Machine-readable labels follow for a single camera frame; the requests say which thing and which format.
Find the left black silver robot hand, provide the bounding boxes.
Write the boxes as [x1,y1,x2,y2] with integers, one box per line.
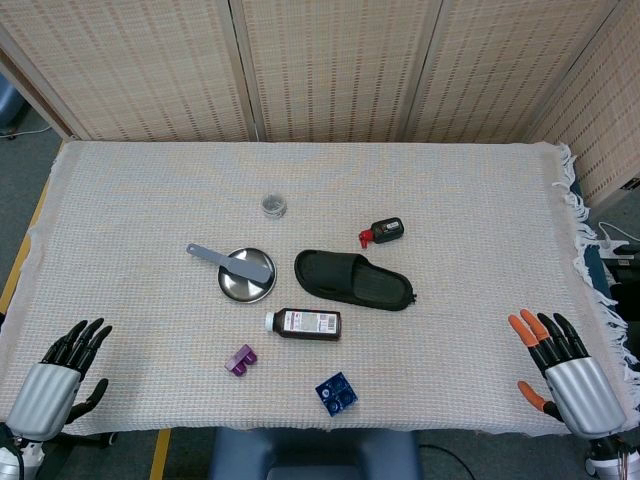
[7,318,114,442]

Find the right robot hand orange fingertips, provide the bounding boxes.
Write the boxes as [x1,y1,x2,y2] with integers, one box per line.
[507,308,629,440]

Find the black slipper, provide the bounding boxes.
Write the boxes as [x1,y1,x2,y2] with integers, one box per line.
[293,248,418,313]

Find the black box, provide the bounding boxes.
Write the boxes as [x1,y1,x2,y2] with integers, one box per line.
[599,244,640,287]

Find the white power strip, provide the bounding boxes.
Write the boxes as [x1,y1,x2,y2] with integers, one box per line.
[596,221,634,260]

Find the purple plastic block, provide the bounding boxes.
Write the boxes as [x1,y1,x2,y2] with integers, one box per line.
[224,344,259,377]

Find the round stainless steel plate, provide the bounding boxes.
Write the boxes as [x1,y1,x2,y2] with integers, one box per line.
[217,248,278,304]

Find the blue plastic block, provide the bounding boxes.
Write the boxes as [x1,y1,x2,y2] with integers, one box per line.
[314,371,360,417]

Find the black bottle with red cap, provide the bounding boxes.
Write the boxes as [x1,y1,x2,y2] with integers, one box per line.
[358,216,405,250]

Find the brown bottle with white cap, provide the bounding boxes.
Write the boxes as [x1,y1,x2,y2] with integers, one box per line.
[264,308,344,343]

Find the woven bamboo screen panel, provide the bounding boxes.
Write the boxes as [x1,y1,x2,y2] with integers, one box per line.
[228,0,445,144]
[524,0,640,207]
[403,0,624,144]
[0,0,254,143]

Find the small round clear tin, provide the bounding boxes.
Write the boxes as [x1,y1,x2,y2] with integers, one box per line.
[260,193,290,220]

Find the beige woven tablecloth with fringe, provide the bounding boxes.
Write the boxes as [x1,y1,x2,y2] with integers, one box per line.
[0,140,640,435]

